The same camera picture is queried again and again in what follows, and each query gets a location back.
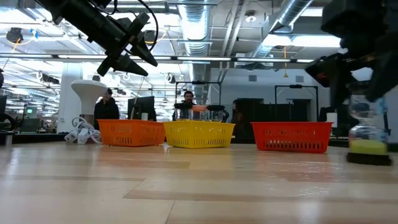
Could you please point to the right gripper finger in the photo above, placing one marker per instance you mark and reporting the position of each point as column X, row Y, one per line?
column 385, row 74
column 332, row 71

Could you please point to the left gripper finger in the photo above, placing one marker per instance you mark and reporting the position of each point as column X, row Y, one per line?
column 129, row 66
column 144, row 53

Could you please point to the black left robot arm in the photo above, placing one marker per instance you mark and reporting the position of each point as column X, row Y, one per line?
column 81, row 15

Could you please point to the black computer monitor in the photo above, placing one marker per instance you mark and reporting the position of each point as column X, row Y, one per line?
column 141, row 107

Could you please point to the person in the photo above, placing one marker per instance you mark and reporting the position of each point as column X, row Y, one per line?
column 237, row 119
column 106, row 112
column 188, row 97

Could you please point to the white cup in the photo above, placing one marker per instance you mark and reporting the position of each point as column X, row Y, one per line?
column 144, row 116

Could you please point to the long ceiling light bar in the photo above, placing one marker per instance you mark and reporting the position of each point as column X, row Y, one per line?
column 202, row 58

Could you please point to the orange plastic basket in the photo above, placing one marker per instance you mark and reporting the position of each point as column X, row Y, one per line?
column 130, row 133

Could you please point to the red plastic basket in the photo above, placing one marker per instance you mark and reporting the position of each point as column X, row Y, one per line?
column 292, row 137

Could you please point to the yellow plastic basket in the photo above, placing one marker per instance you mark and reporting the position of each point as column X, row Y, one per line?
column 199, row 135

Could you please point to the black ceiling spotlight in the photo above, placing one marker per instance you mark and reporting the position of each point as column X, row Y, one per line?
column 14, row 35

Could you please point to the black gantry frame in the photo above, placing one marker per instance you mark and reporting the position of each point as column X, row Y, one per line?
column 199, row 82
column 295, row 86

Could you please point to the silver ventilation duct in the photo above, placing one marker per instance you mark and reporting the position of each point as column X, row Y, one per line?
column 289, row 9
column 196, row 28

